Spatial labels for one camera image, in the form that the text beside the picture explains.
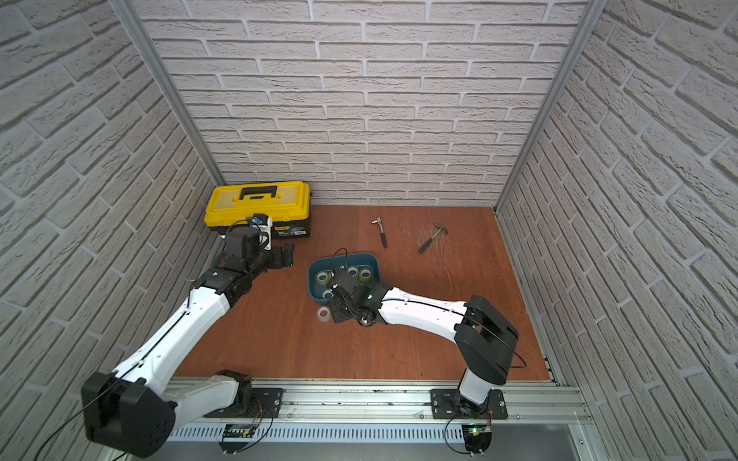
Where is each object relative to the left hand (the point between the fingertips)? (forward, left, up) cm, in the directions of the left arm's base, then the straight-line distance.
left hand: (282, 238), depth 81 cm
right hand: (-14, -17, -14) cm, 26 cm away
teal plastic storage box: (+5, -23, -20) cm, 31 cm away
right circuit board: (-46, -53, -22) cm, 73 cm away
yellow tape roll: (-1, -9, -22) cm, 24 cm away
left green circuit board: (-43, +8, -26) cm, 51 cm away
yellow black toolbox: (+21, +4, -6) cm, 22 cm away
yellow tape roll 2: (-1, -24, -19) cm, 31 cm away
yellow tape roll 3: (-6, -11, -21) cm, 24 cm away
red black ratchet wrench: (+19, -30, -21) cm, 42 cm away
